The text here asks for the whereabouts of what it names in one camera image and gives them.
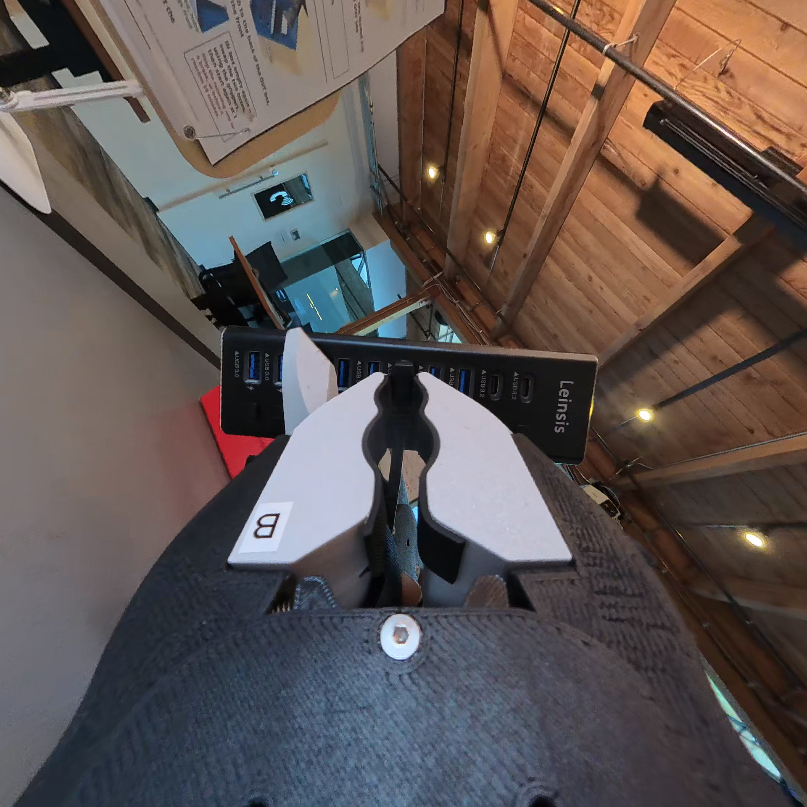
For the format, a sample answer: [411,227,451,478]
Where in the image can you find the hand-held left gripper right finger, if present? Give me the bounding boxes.
[413,372,575,607]

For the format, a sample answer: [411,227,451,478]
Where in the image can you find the dark metal ceiling rod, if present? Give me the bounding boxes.
[528,0,807,172]

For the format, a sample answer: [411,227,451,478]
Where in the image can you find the wooden poster board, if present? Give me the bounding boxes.
[63,0,343,182]

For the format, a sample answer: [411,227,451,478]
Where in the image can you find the black ceiling track fixture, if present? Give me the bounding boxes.
[643,101,807,235]

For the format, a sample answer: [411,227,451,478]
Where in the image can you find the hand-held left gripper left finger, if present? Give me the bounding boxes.
[227,372,387,607]

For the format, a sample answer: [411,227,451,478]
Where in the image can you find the red container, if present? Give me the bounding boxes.
[200,386,278,480]

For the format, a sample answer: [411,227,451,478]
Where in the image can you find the white instruction poster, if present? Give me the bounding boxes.
[95,0,448,166]

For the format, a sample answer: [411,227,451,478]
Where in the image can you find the black wall sign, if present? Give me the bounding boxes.
[252,173,314,222]

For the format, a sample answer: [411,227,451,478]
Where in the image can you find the tilted wooden desk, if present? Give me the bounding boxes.
[228,236,292,330]

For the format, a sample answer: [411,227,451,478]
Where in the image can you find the black office chair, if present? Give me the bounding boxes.
[198,265,266,329]

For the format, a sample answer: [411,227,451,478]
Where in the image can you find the black usb hub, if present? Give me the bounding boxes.
[219,326,599,466]

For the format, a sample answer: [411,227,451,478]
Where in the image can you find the white lamp shade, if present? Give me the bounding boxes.
[0,112,53,215]

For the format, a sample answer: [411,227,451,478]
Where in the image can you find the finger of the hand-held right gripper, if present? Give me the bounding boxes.
[282,327,340,436]

